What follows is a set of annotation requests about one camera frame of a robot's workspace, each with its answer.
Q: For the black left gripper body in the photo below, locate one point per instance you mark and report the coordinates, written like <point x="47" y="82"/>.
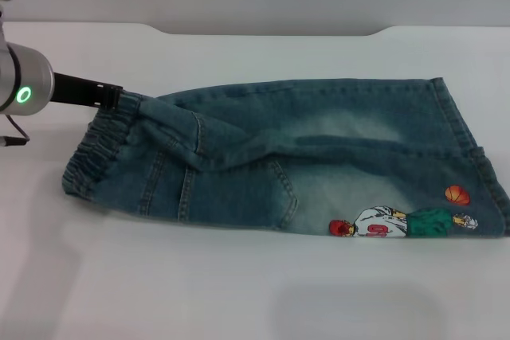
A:
<point x="73" y="90"/>

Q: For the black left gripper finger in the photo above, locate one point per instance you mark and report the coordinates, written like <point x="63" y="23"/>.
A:
<point x="108" y="96"/>

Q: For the blue denim shorts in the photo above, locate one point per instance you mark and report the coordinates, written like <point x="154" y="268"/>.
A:
<point x="259" y="157"/>

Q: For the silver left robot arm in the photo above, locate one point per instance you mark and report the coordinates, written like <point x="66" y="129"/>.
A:
<point x="24" y="85"/>

